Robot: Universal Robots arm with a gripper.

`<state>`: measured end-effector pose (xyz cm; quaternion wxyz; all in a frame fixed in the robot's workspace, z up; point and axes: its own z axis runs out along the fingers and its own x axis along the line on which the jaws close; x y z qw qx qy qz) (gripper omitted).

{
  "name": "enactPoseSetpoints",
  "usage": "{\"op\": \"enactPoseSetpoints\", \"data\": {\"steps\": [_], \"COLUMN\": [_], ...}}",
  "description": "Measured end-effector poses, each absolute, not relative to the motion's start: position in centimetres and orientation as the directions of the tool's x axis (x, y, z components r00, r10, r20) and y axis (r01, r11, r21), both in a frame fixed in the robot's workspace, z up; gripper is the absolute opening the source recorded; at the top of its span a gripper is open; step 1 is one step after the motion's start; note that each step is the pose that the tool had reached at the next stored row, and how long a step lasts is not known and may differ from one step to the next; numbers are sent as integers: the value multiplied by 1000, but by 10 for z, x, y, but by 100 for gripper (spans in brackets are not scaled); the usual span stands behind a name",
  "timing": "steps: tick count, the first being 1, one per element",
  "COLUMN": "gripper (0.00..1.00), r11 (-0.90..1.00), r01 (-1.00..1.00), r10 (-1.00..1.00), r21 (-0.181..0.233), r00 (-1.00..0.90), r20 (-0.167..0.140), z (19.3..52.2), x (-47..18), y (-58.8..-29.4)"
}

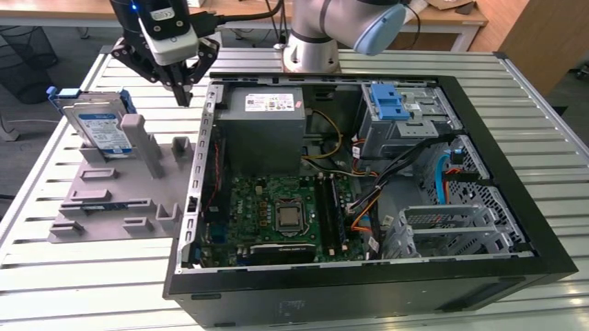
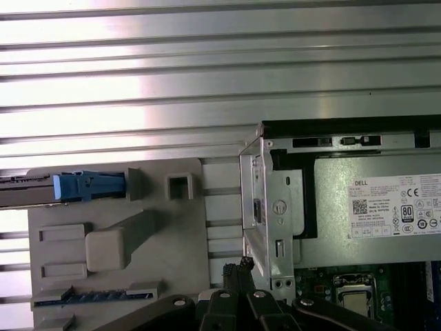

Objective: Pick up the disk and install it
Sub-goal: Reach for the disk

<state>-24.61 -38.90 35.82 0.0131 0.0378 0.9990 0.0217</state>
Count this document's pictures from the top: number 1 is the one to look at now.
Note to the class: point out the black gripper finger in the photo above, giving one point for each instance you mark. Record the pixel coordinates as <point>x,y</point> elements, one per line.
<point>134,62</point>
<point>208,55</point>

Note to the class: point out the hard disk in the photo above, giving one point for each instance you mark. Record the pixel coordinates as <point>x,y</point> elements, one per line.
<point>104,131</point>

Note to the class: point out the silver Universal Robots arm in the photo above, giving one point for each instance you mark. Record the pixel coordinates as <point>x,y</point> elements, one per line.
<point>309,51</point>

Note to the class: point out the metal disk bay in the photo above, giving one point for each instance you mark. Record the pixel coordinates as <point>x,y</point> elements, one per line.
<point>441,212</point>

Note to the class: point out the black mesh waste bin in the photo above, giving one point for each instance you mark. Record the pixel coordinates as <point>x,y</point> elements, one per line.
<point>27,69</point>

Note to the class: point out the grey power supply unit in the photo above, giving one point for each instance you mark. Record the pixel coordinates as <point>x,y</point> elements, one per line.
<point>262,145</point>

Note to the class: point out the grey metal stand foot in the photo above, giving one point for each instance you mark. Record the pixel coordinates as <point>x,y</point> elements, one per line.
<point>10,132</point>

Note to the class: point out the blue plastic drive latch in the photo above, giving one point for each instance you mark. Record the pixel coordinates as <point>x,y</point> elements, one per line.
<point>387,103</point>

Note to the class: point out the green motherboard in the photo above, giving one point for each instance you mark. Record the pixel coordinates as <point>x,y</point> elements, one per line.
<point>249,207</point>

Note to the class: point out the CPU socket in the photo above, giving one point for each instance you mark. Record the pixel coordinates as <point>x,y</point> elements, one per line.
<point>291,200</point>

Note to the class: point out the grey plastic parts rack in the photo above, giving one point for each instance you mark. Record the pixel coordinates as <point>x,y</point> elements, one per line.
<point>116,220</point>

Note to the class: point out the metal optical drive cage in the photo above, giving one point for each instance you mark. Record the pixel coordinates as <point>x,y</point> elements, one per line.
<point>415,131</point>

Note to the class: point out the silver CPU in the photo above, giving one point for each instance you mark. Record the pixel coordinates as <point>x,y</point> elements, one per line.
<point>292,216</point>

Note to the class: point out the brown cardboard piece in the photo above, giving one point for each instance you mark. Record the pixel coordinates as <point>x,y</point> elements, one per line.
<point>449,4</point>

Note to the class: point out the long black RAM module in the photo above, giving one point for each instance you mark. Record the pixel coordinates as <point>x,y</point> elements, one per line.
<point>341,224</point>

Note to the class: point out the black graphics card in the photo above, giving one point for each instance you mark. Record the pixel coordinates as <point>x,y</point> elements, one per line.
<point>281,255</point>

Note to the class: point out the wooden cabinet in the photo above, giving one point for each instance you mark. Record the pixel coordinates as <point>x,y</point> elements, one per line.
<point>543,41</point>

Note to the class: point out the black PC case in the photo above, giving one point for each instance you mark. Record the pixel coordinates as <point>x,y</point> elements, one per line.
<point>368,300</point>

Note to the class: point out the black chair base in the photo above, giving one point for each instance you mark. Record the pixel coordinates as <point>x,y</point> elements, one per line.
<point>582,70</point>

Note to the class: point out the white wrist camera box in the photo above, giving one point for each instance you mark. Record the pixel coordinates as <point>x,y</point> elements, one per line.
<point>170,48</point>

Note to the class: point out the wooden desk white frame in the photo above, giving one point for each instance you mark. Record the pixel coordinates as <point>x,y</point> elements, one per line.
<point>441,17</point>
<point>55,13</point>

